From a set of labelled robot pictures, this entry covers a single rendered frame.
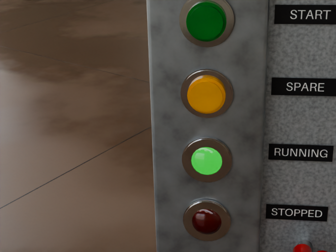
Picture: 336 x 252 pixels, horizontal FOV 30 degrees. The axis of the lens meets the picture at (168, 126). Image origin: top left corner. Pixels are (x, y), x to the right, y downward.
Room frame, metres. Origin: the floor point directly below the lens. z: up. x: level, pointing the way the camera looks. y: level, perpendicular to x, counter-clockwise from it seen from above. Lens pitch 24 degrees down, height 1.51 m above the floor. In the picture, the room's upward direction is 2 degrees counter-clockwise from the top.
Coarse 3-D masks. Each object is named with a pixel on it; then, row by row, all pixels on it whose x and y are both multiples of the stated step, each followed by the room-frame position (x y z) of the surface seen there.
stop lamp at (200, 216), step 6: (198, 210) 0.40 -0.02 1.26; (204, 210) 0.40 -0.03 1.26; (210, 210) 0.40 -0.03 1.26; (198, 216) 0.40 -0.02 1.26; (204, 216) 0.40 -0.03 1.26; (210, 216) 0.40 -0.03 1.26; (216, 216) 0.40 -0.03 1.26; (192, 222) 0.40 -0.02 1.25; (198, 222) 0.40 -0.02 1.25; (204, 222) 0.39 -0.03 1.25; (210, 222) 0.39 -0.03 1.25; (216, 222) 0.39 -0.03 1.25; (198, 228) 0.40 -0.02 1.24; (204, 228) 0.39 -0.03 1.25; (210, 228) 0.39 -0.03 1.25; (216, 228) 0.40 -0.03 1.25
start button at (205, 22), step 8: (192, 8) 0.40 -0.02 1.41; (200, 8) 0.39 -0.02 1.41; (208, 8) 0.39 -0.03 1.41; (216, 8) 0.39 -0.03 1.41; (192, 16) 0.40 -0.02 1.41; (200, 16) 0.39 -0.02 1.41; (208, 16) 0.39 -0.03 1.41; (216, 16) 0.39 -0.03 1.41; (224, 16) 0.39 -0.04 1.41; (192, 24) 0.39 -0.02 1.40; (200, 24) 0.39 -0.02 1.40; (208, 24) 0.39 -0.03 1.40; (216, 24) 0.39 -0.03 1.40; (224, 24) 0.39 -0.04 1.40; (192, 32) 0.40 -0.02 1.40; (200, 32) 0.39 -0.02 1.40; (208, 32) 0.39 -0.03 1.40; (216, 32) 0.39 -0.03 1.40; (200, 40) 0.40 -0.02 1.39; (208, 40) 0.40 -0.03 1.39
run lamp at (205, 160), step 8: (200, 152) 0.40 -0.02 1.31; (208, 152) 0.40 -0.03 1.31; (216, 152) 0.40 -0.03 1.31; (192, 160) 0.40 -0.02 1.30; (200, 160) 0.40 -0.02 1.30; (208, 160) 0.39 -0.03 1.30; (216, 160) 0.39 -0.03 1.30; (200, 168) 0.40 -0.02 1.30; (208, 168) 0.39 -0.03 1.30; (216, 168) 0.40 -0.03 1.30
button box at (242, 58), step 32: (160, 0) 0.41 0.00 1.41; (256, 0) 0.40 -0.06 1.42; (160, 32) 0.41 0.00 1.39; (256, 32) 0.40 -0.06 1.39; (160, 64) 0.41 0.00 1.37; (192, 64) 0.40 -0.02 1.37; (224, 64) 0.40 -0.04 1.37; (256, 64) 0.40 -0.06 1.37; (160, 96) 0.41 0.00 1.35; (256, 96) 0.40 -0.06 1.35; (160, 128) 0.41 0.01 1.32; (192, 128) 0.40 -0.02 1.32; (224, 128) 0.40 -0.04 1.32; (256, 128) 0.40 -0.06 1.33; (160, 160) 0.41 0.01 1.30; (256, 160) 0.40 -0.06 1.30; (160, 192) 0.41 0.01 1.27; (192, 192) 0.40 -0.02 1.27; (224, 192) 0.40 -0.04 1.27; (256, 192) 0.40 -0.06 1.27; (160, 224) 0.41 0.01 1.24; (256, 224) 0.40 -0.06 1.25
